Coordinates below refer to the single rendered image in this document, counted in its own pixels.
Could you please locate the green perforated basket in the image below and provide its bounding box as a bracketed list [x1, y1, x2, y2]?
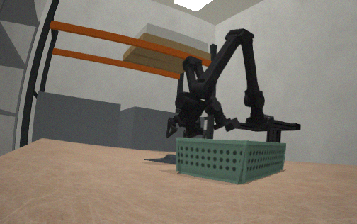
[176, 138, 286, 184]

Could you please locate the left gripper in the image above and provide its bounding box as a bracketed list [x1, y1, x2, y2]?
[166, 111, 200, 138]

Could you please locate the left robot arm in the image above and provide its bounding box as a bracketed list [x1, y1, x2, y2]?
[175, 28, 268, 125]

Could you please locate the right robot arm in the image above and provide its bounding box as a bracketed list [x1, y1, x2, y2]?
[182, 56, 231, 128]

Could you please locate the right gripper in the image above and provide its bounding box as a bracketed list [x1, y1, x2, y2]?
[183, 128, 206, 139]

